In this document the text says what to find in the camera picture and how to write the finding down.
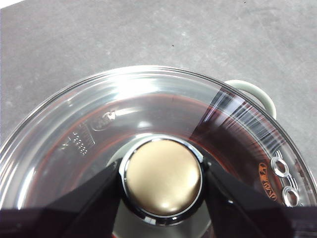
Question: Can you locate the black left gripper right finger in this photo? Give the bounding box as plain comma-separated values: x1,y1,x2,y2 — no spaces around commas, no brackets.
202,161,317,238

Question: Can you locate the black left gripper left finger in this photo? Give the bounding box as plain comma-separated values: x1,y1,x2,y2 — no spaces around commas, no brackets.
0,160,125,238

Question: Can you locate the glass lid with green knob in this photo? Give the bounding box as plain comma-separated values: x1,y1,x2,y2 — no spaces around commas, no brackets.
0,64,317,238

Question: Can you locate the pale green electric pot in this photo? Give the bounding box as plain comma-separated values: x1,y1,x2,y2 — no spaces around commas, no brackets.
224,79,277,120

